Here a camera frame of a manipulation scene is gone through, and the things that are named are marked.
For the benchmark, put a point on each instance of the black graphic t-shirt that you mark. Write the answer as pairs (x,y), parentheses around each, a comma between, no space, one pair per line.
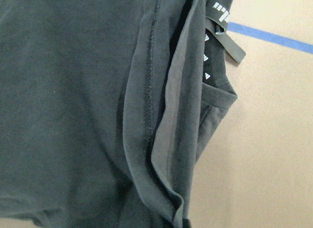
(106,107)

